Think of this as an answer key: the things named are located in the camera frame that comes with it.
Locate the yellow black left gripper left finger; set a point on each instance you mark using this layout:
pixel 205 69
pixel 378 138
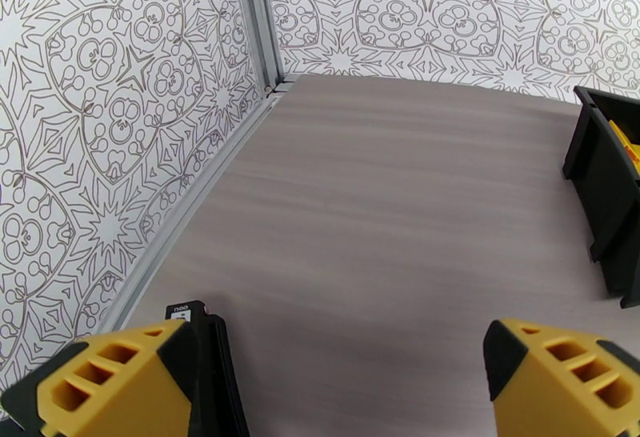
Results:
pixel 125 390

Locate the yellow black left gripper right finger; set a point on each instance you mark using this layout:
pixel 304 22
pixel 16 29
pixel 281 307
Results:
pixel 550 400

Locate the yellow lego brick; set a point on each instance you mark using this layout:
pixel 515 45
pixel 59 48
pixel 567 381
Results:
pixel 627 143

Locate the black plastic bin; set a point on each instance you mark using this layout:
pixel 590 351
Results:
pixel 605 210

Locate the aluminium side rail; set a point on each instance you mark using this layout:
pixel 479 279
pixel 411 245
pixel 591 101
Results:
pixel 197 200

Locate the aluminium frame post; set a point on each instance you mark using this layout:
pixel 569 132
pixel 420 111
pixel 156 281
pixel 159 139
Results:
pixel 260 25

